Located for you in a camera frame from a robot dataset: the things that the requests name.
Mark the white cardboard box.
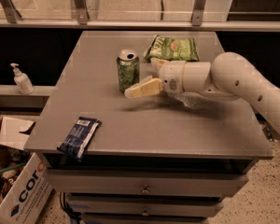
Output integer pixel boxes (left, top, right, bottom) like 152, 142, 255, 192
0, 117, 52, 224

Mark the metal railing post left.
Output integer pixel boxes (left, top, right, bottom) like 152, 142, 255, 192
0, 0, 21, 23

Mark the white pump bottle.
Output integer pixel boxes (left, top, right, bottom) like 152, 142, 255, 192
10, 63, 35, 94

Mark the grey drawer cabinet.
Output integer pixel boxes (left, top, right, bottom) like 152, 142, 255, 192
26, 31, 273, 224

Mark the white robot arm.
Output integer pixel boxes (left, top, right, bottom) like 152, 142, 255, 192
124, 52, 280, 134

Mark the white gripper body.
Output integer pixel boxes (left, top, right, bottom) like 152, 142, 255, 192
159, 61, 186, 93

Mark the green soda can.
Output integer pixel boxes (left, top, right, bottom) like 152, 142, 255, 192
117, 49, 140, 92

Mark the green chip bag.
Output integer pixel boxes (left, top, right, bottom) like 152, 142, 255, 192
144, 35, 200, 62

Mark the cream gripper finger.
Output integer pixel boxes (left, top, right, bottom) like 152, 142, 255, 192
124, 76, 163, 99
150, 58, 167, 70

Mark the blue snack packet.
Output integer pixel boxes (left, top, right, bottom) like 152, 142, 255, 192
57, 117, 102, 161

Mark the metal railing post middle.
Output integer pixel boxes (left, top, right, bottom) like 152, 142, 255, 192
74, 0, 89, 25

